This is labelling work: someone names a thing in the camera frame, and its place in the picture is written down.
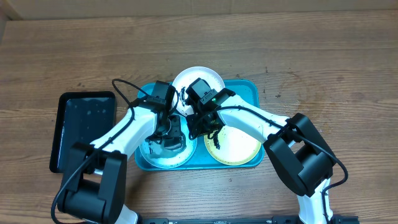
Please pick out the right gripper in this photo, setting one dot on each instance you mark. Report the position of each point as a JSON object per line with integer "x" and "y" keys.
{"x": 199, "y": 129}

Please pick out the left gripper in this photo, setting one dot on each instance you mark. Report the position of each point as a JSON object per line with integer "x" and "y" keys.
{"x": 175, "y": 131}

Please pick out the dark green sponge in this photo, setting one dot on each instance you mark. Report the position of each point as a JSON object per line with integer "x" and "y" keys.
{"x": 174, "y": 141}

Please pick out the light blue plate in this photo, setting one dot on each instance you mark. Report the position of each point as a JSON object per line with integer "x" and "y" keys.
{"x": 154, "y": 152}

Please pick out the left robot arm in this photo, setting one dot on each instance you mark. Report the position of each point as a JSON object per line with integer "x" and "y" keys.
{"x": 94, "y": 183}

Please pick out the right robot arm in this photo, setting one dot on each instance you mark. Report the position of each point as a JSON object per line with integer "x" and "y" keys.
{"x": 300, "y": 156}

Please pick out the teal plastic tray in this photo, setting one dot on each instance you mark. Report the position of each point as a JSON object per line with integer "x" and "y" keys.
{"x": 201, "y": 158}

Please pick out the black rectangular water tray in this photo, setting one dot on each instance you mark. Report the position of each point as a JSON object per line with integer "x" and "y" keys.
{"x": 81, "y": 117}

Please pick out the yellow-green plate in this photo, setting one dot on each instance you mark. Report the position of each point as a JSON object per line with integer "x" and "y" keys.
{"x": 236, "y": 147}

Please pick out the white plate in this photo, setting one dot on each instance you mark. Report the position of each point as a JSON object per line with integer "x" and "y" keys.
{"x": 187, "y": 77}

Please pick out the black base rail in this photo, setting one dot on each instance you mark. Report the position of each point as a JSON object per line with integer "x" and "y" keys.
{"x": 278, "y": 219}

